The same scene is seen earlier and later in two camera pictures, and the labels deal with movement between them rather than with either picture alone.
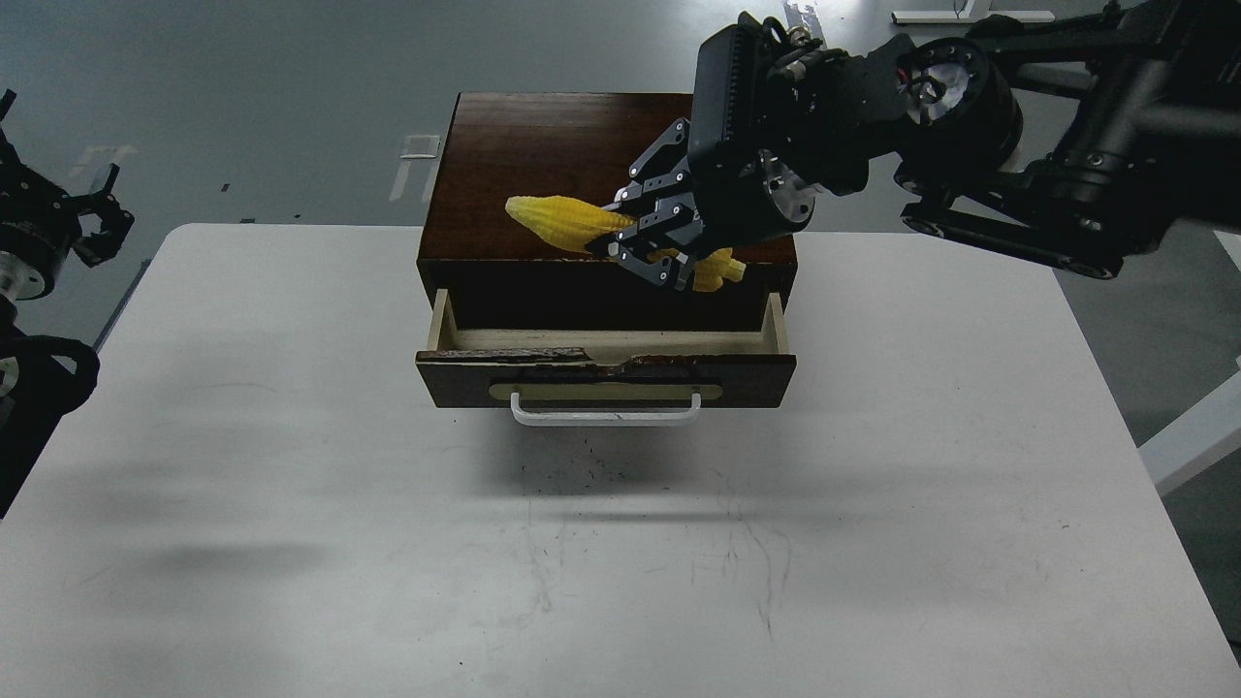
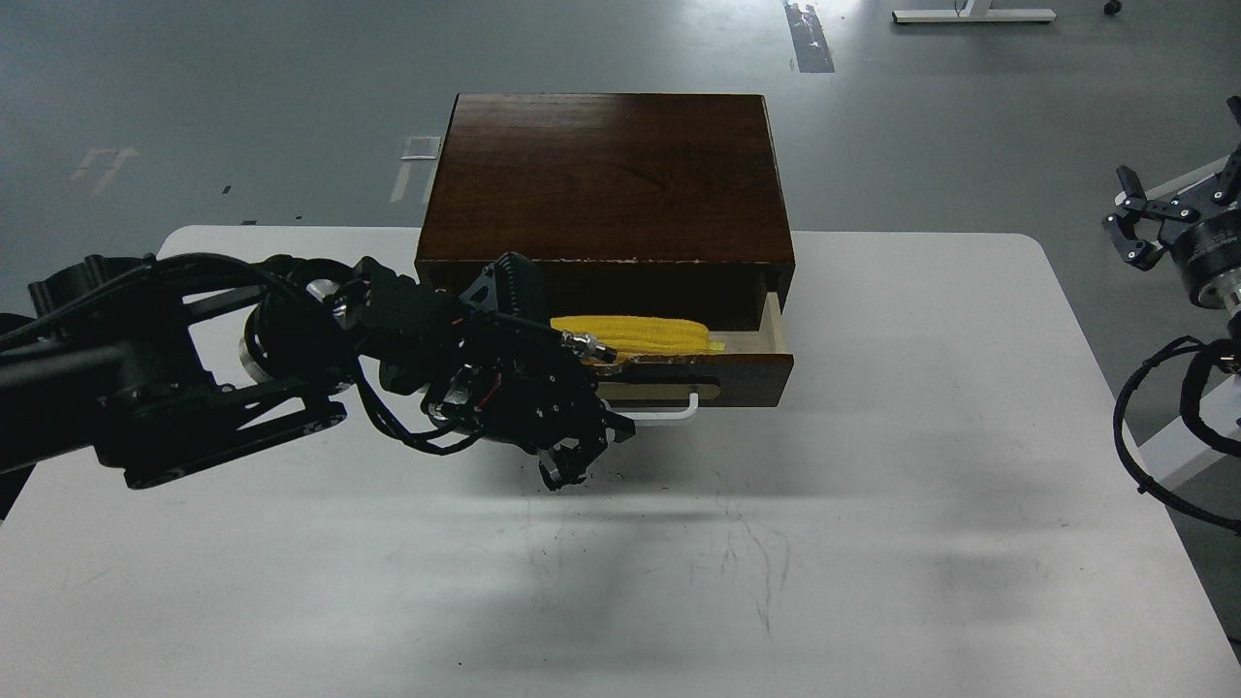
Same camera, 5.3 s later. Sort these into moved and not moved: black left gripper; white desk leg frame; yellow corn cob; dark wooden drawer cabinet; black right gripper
Moved: yellow corn cob; black left gripper; black right gripper
Not moved: white desk leg frame; dark wooden drawer cabinet
